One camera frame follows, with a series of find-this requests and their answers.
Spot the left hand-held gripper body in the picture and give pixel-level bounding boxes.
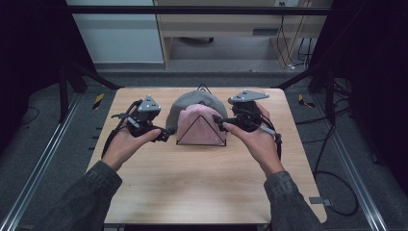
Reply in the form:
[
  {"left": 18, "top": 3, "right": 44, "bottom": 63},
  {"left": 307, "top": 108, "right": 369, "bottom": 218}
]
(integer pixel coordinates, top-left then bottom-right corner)
[{"left": 110, "top": 94, "right": 163, "bottom": 139}]

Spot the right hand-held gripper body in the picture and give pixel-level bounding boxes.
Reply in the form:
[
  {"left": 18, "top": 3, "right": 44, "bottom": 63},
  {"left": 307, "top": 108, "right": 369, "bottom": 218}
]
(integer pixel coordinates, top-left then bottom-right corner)
[{"left": 228, "top": 90, "right": 269, "bottom": 133}]

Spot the pink knit beanie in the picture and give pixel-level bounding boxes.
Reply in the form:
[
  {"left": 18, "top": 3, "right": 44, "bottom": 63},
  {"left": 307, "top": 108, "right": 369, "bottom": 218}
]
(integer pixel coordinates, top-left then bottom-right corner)
[{"left": 176, "top": 103, "right": 227, "bottom": 146}]

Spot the black wire rack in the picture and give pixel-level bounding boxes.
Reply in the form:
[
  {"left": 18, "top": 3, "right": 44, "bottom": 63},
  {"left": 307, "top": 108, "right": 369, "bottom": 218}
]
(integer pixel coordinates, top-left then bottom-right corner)
[{"left": 175, "top": 83, "right": 228, "bottom": 147}]

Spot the grey knit beanie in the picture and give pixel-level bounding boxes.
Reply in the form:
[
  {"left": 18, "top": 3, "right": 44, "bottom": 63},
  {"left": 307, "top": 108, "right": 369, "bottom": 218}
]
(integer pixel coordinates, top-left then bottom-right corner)
[{"left": 165, "top": 90, "right": 229, "bottom": 133}]

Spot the person's left hand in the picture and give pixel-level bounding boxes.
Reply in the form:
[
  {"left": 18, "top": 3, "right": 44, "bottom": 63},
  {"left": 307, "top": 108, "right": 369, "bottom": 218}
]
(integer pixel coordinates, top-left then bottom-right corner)
[{"left": 100, "top": 105, "right": 163, "bottom": 172}]

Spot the person's right hand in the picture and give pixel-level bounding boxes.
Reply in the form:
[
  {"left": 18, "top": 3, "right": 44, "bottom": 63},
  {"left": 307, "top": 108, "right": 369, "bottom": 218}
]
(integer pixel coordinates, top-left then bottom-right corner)
[{"left": 221, "top": 101, "right": 286, "bottom": 179}]

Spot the yellow black hazard tape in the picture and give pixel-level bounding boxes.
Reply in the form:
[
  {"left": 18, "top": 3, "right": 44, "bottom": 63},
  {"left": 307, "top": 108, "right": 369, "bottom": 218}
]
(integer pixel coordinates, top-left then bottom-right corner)
[
  {"left": 91, "top": 92, "right": 106, "bottom": 111},
  {"left": 297, "top": 93, "right": 317, "bottom": 109}
]

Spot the white cabinet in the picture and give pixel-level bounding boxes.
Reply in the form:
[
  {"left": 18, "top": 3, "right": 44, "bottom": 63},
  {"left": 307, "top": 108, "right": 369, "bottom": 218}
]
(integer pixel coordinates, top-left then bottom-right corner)
[{"left": 64, "top": 0, "right": 166, "bottom": 64}]

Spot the light wooden desk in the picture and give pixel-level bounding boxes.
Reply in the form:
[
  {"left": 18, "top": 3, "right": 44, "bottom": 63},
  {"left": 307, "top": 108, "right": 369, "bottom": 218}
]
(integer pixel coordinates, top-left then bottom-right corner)
[{"left": 152, "top": 0, "right": 335, "bottom": 70}]

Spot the black curtain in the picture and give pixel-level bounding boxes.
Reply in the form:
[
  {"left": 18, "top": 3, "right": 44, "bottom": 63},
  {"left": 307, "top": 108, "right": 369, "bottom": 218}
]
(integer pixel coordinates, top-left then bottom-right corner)
[
  {"left": 0, "top": 0, "right": 97, "bottom": 152},
  {"left": 309, "top": 0, "right": 408, "bottom": 196}
]

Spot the left hand-held gripper cable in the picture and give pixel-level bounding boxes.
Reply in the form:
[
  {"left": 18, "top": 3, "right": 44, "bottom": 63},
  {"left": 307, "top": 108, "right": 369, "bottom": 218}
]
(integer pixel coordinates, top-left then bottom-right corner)
[{"left": 100, "top": 99, "right": 143, "bottom": 160}]

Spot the hand-held gripper cable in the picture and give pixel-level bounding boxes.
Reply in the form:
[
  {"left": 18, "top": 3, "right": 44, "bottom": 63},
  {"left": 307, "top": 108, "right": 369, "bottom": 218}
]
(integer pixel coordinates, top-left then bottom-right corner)
[
  {"left": 258, "top": 112, "right": 284, "bottom": 161},
  {"left": 100, "top": 99, "right": 143, "bottom": 160}
]

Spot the right hand-held gripper cable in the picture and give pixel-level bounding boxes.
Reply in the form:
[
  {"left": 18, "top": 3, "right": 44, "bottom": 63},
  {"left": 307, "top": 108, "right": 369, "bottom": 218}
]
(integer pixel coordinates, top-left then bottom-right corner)
[{"left": 258, "top": 112, "right": 284, "bottom": 161}]

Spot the straight black floor cable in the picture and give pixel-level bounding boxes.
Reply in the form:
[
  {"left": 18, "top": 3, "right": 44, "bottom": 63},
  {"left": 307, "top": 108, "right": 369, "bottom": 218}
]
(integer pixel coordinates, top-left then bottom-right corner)
[{"left": 293, "top": 105, "right": 352, "bottom": 126}]

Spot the black metal frame stand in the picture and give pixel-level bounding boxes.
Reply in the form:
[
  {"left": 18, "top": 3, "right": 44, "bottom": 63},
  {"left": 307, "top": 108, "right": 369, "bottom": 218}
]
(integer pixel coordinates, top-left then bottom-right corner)
[
  {"left": 274, "top": 63, "right": 338, "bottom": 126},
  {"left": 57, "top": 61, "right": 124, "bottom": 124}
]

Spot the black hanging cable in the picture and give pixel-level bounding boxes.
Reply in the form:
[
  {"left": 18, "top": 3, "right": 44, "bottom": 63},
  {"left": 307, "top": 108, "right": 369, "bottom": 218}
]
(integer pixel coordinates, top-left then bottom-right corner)
[{"left": 276, "top": 1, "right": 294, "bottom": 66}]

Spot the yellow hanging cable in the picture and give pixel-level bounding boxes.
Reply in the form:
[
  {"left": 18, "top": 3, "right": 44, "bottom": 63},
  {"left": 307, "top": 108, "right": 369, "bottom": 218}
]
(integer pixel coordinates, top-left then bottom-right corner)
[{"left": 283, "top": 0, "right": 314, "bottom": 68}]

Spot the aluminium floor rail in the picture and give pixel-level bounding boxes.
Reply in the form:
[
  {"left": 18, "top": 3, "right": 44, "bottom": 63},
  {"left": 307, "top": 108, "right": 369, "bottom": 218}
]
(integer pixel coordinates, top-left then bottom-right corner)
[
  {"left": 312, "top": 94, "right": 389, "bottom": 231},
  {"left": 0, "top": 92, "right": 83, "bottom": 231}
]

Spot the thin black floor cable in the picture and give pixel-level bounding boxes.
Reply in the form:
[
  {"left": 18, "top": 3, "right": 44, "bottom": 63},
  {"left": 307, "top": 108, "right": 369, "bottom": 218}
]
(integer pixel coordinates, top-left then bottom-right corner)
[{"left": 14, "top": 105, "right": 41, "bottom": 128}]

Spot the black horizontal frame bar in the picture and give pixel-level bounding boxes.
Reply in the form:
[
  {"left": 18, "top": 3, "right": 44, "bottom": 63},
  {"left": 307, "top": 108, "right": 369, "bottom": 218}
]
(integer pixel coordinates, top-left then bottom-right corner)
[{"left": 66, "top": 5, "right": 334, "bottom": 16}]

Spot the grey metal table bracket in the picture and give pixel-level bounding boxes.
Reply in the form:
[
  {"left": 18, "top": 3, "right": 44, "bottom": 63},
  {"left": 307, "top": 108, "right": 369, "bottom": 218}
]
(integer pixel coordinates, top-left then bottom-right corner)
[{"left": 308, "top": 196, "right": 335, "bottom": 207}]

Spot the looped black floor cable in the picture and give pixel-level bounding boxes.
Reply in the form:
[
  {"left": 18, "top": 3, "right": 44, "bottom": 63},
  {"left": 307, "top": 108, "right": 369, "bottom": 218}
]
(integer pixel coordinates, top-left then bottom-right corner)
[{"left": 312, "top": 121, "right": 360, "bottom": 217}]

